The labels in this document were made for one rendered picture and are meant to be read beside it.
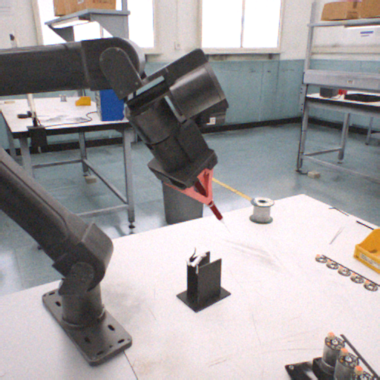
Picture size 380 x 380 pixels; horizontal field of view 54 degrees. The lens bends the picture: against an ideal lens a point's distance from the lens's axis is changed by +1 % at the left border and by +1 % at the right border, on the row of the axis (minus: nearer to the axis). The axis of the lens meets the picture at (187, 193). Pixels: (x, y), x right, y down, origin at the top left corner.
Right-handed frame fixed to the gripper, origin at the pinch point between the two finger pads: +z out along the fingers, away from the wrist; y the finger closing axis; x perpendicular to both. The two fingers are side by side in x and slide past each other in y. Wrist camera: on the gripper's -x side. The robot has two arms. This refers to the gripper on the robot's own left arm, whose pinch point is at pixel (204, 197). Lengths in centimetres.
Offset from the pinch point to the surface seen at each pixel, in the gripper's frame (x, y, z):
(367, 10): -244, 122, 109
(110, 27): -75, 163, 12
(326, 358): 7.9, -23.9, 12.9
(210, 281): 8.6, -1.6, 12.8
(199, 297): 11.8, -1.6, 13.2
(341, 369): 8.3, -26.4, 11.4
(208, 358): 18.1, -11.4, 11.1
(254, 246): -6.1, 6.6, 27.7
